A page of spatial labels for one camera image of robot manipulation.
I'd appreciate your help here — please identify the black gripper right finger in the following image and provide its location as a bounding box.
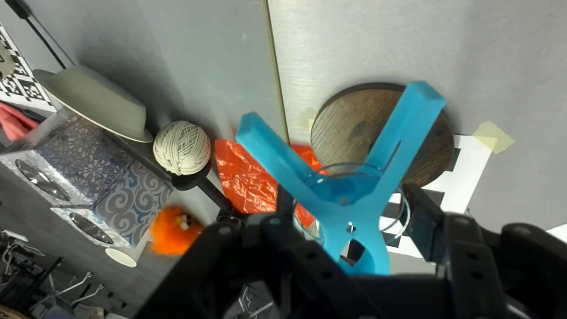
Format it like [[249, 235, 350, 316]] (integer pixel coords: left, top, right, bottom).
[[403, 183, 449, 272]]

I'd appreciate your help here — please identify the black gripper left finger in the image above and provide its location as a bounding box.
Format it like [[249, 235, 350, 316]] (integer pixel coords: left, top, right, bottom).
[[258, 201, 339, 281]]

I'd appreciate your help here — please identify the blue plastic peg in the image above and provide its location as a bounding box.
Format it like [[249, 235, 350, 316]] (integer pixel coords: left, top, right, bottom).
[[235, 80, 447, 281]]

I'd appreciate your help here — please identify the checkerboard paper sheet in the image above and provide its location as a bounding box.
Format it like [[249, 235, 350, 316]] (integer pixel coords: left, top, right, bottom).
[[377, 132, 517, 265]]

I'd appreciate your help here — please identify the orange plastic bag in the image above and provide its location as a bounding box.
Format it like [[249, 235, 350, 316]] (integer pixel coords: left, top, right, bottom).
[[210, 139, 323, 229]]

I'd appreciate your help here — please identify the yellow sticky note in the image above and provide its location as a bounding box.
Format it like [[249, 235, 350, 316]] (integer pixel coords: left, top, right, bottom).
[[470, 119, 517, 157]]

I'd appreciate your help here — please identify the orange fluffy toy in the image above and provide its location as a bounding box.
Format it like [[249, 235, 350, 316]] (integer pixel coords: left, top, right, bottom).
[[146, 204, 203, 258]]

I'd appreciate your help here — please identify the round wooden disc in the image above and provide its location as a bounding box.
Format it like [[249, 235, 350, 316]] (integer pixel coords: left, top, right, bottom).
[[307, 82, 456, 190]]

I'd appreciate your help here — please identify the blue swirl tissue box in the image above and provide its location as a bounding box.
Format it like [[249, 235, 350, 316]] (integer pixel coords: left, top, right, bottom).
[[49, 158, 173, 251]]

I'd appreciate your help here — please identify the small white cup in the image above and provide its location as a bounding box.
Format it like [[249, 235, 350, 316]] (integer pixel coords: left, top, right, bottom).
[[104, 247, 139, 270]]

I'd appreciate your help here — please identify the grey speckled tissue box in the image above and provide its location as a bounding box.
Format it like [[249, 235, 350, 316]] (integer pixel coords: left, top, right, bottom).
[[0, 114, 120, 210]]

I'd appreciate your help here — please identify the red fabric piece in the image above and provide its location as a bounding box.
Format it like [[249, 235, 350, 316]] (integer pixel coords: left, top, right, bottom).
[[0, 102, 38, 144]]

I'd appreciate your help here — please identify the small fiducial tag sheet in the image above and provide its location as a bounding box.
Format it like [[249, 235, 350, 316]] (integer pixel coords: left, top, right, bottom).
[[0, 24, 52, 114]]

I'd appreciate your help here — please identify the black thin rod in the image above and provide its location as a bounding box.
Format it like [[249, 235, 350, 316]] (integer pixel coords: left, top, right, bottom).
[[4, 0, 68, 70]]

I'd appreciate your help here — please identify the black bar handle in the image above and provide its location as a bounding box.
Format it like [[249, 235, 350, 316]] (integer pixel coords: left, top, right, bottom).
[[107, 132, 237, 219]]

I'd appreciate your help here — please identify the ball of white string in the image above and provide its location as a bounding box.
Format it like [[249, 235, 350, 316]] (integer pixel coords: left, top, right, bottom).
[[150, 119, 212, 178]]

